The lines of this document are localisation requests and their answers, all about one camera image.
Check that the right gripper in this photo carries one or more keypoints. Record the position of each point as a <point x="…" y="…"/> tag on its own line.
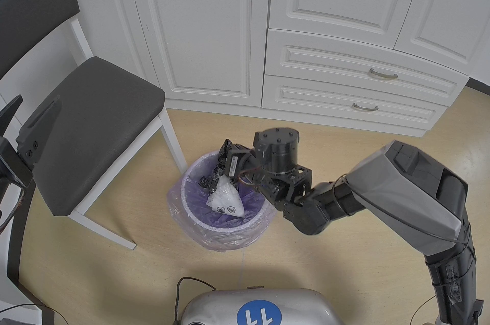
<point x="245" y="162"/>

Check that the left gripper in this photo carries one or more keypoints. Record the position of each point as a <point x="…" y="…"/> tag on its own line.
<point x="17" y="166"/>

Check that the black plastic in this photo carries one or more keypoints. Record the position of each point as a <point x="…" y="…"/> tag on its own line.
<point x="216" y="174"/>

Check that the purple plastic bag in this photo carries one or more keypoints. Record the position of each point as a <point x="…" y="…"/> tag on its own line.
<point x="183" y="208"/>

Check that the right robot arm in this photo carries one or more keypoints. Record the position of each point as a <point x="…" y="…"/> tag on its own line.
<point x="405" y="193"/>

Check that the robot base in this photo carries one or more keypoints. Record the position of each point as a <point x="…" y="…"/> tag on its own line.
<point x="260" y="306"/>

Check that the white trash bin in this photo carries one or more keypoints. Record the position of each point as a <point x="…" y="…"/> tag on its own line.
<point x="199" y="220"/>

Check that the grey padded white chair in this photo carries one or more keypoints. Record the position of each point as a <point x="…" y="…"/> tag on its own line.
<point x="99" y="117"/>

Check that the white wardrobe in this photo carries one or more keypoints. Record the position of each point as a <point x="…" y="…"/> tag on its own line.
<point x="229" y="9"/>

